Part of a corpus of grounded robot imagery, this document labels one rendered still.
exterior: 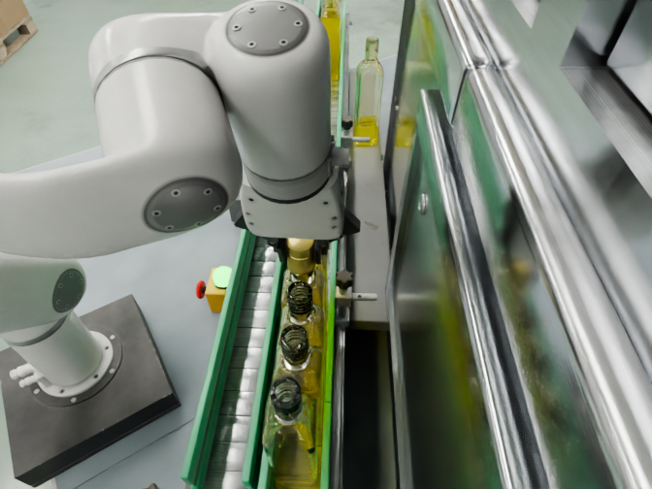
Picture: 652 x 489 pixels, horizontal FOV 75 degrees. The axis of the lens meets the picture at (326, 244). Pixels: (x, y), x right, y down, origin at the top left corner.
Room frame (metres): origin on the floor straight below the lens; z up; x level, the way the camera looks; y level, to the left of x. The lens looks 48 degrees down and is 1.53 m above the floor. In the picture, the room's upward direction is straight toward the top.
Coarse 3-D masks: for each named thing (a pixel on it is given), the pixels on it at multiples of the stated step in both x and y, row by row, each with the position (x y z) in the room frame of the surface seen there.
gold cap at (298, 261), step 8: (288, 240) 0.34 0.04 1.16; (296, 240) 0.34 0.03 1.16; (304, 240) 0.34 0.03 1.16; (312, 240) 0.34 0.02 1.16; (288, 248) 0.33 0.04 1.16; (296, 248) 0.32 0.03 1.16; (304, 248) 0.32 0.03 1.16; (312, 248) 0.33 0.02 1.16; (288, 256) 0.33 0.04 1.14; (296, 256) 0.32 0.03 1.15; (304, 256) 0.32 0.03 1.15; (312, 256) 0.33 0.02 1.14; (288, 264) 0.33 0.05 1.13; (296, 264) 0.32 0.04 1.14; (304, 264) 0.32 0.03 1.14; (312, 264) 0.33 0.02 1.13; (296, 272) 0.32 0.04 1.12; (304, 272) 0.32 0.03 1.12
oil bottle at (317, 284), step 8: (288, 272) 0.35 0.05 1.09; (320, 272) 0.35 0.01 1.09; (288, 280) 0.33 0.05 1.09; (312, 280) 0.33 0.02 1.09; (320, 280) 0.33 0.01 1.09; (312, 288) 0.32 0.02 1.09; (320, 288) 0.32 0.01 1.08; (312, 296) 0.31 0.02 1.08; (320, 296) 0.32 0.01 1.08; (320, 304) 0.31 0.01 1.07
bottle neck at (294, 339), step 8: (288, 328) 0.23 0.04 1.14; (296, 328) 0.23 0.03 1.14; (304, 328) 0.23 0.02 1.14; (280, 336) 0.22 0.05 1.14; (288, 336) 0.23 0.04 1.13; (296, 336) 0.23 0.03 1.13; (304, 336) 0.22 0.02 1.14; (280, 344) 0.22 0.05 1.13; (288, 344) 0.21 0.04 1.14; (296, 344) 0.21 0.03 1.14; (304, 344) 0.21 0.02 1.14; (288, 352) 0.21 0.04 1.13; (296, 352) 0.21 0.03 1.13; (304, 352) 0.21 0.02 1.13; (288, 360) 0.21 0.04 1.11; (296, 360) 0.21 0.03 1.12; (304, 360) 0.21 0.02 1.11; (288, 368) 0.21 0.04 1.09; (296, 368) 0.21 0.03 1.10
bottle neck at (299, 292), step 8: (288, 288) 0.28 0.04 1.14; (296, 288) 0.29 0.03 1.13; (304, 288) 0.29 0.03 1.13; (288, 296) 0.27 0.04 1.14; (296, 296) 0.29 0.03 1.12; (304, 296) 0.29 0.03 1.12; (288, 304) 0.27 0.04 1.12; (296, 304) 0.26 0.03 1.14; (304, 304) 0.27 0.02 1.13; (312, 304) 0.28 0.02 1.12; (296, 312) 0.26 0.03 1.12; (304, 312) 0.27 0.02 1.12; (312, 312) 0.28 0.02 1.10; (296, 320) 0.27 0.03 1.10; (304, 320) 0.26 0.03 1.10
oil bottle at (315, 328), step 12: (288, 312) 0.28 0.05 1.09; (324, 312) 0.29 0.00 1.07; (288, 324) 0.27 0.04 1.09; (312, 324) 0.27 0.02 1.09; (324, 324) 0.28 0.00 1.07; (312, 336) 0.25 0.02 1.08; (324, 336) 0.27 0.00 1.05; (324, 348) 0.27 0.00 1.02; (324, 360) 0.27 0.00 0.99; (324, 372) 0.27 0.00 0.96; (324, 384) 0.27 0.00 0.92
